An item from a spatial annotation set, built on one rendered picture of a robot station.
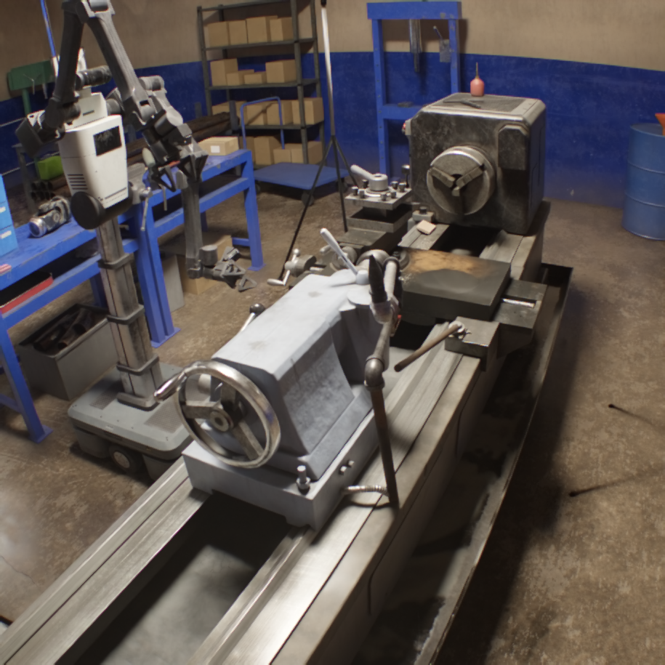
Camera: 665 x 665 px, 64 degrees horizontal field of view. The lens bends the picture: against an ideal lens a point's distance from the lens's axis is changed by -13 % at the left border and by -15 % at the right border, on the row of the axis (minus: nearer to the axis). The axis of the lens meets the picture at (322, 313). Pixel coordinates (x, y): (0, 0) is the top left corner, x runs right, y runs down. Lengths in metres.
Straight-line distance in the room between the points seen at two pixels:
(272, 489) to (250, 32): 5.56
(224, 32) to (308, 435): 5.70
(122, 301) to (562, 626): 2.01
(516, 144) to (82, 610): 2.06
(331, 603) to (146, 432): 1.53
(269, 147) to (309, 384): 5.37
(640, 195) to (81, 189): 4.19
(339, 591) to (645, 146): 4.41
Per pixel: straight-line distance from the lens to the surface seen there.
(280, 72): 6.18
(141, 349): 2.51
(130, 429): 2.51
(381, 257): 1.53
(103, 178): 2.20
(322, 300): 1.25
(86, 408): 2.72
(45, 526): 2.62
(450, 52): 5.26
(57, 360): 3.17
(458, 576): 1.65
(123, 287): 2.39
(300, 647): 1.04
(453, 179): 2.26
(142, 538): 1.26
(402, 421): 1.43
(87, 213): 2.24
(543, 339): 2.63
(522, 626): 2.06
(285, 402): 1.08
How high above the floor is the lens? 1.74
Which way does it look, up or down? 29 degrees down
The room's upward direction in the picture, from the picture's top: 5 degrees counter-clockwise
